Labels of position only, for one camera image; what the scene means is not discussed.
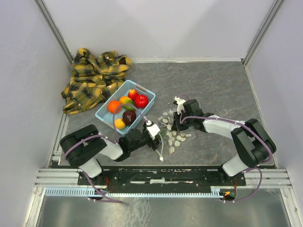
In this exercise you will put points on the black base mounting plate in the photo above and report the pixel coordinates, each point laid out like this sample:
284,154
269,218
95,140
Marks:
165,179

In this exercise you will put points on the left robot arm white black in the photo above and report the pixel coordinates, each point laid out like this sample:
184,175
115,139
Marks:
82,146

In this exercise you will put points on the yellow orange fake fruit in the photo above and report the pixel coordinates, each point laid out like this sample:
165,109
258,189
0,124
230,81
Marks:
119,123

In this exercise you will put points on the yellow plaid shirt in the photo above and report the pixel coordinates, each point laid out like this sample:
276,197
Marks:
94,79

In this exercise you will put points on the green orange fake mango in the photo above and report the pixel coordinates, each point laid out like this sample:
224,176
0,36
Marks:
129,103

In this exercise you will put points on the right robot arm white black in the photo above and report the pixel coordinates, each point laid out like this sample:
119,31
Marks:
253,144

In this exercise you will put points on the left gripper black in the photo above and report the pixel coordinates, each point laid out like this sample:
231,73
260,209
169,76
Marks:
155,145

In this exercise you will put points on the orange fake orange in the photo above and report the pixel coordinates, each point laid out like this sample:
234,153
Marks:
113,107

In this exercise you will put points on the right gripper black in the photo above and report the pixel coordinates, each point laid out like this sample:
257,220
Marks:
176,126

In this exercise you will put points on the light blue cable duct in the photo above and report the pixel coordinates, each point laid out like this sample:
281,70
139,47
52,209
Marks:
90,192

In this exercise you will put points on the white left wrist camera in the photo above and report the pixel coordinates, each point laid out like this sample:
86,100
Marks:
152,128

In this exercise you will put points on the dark purple fake fruit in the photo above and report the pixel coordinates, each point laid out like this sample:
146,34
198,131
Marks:
129,117

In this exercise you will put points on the aluminium frame rail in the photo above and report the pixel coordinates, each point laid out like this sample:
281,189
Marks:
41,5

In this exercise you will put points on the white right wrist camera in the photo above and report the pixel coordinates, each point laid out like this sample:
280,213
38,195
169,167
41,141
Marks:
179,102

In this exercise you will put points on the clear polka dot zip bag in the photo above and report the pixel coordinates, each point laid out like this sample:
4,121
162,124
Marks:
172,141

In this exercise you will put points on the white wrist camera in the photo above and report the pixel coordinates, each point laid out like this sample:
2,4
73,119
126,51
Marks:
179,102
152,128

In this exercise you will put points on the red fake apple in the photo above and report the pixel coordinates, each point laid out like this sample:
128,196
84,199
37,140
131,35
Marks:
141,101

